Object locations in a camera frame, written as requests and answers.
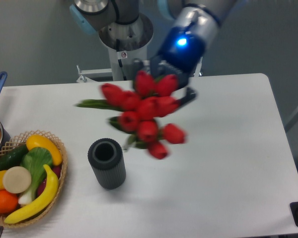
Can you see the yellow squash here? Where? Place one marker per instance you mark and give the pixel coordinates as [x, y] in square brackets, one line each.
[37, 140]

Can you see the purple red vegetable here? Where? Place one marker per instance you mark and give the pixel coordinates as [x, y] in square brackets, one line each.
[57, 170]

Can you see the yellow banana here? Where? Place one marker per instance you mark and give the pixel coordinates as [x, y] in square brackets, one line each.
[40, 203]

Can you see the green bok choy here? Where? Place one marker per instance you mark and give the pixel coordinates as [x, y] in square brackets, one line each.
[34, 161]

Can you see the orange fruit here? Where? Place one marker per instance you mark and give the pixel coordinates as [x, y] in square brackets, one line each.
[8, 202]

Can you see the red tulip bouquet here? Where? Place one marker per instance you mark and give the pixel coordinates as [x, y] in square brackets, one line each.
[150, 99]

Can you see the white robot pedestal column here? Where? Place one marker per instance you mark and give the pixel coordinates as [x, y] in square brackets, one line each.
[126, 43]

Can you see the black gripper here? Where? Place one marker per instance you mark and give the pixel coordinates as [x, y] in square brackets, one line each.
[178, 55]

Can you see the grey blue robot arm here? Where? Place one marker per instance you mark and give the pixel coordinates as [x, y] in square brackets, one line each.
[204, 16]

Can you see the woven wicker basket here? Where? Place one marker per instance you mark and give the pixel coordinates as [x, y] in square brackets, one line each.
[18, 141]

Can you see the dark grey ribbed vase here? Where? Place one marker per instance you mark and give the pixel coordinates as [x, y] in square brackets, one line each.
[107, 161]

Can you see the green cucumber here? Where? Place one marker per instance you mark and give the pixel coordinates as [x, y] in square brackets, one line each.
[13, 157]

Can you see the beige round disc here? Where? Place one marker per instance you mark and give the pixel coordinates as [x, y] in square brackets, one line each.
[16, 179]

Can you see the white metal base frame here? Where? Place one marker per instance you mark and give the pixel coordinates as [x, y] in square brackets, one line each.
[85, 76]

